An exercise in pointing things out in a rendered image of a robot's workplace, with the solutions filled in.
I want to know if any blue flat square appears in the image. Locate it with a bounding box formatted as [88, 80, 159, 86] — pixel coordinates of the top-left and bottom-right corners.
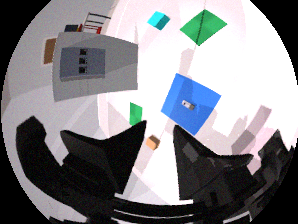
[161, 73, 221, 136]

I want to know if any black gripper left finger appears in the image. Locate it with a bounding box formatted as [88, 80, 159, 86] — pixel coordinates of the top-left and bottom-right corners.
[60, 119, 148, 194]

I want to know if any cyan block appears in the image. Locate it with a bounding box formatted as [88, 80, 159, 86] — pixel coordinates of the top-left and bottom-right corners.
[146, 11, 170, 31]

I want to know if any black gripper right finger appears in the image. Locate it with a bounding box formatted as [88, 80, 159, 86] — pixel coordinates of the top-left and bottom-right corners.
[172, 124, 254, 201]

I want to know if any small orange block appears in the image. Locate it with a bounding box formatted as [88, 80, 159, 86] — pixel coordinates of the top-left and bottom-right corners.
[145, 135, 161, 151]

